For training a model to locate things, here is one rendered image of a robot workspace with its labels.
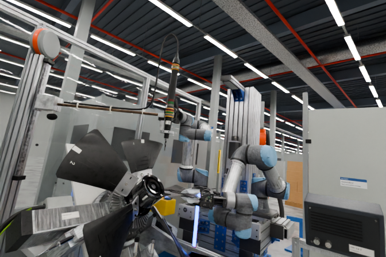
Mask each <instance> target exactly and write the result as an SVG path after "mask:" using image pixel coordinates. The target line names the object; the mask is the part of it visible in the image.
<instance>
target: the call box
mask: <svg viewBox="0 0 386 257"><path fill-rule="evenodd" d="M175 204H176V200H175V199H170V200H166V199H165V197H163V198H162V199H161V200H160V201H158V202H157V203H155V205H154V206H155V207H156V209H157V210H158V211H159V213H160V214H161V215H163V216H166V215H171V214H174V213H175Z"/></svg>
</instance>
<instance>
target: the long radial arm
mask: <svg viewBox="0 0 386 257"><path fill-rule="evenodd" d="M112 212H113V210H112V207H111V202H110V201H108V202H102V203H93V204H83V205H74V206H68V207H59V208H49V209H40V210H35V211H32V219H33V235H32V236H31V237H30V238H29V239H28V240H27V241H26V242H25V243H24V244H23V245H22V246H21V247H20V248H19V249H18V250H22V249H25V248H30V247H34V246H39V245H42V244H47V243H51V242H55V241H56V240H57V239H59V238H60V237H61V236H62V235H63V234H64V233H66V232H68V231H70V230H72V229H74V228H76V227H78V226H80V225H81V224H83V223H85V222H87V221H89V222H91V221H93V220H96V219H98V218H100V217H103V216H105V215H107V214H109V213H112Z"/></svg>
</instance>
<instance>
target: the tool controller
mask: <svg viewBox="0 0 386 257"><path fill-rule="evenodd" d="M304 220H305V234H306V244H308V245H310V246H314V247H318V248H321V249H324V250H328V251H331V252H335V253H338V254H342V255H346V256H349V257H386V254H385V226H384V215H383V212H382V209H381V206H380V204H375V203H368V202H363V201H357V200H350V199H345V198H339V197H331V196H325V195H321V194H313V193H307V196H306V198H305V200H304Z"/></svg>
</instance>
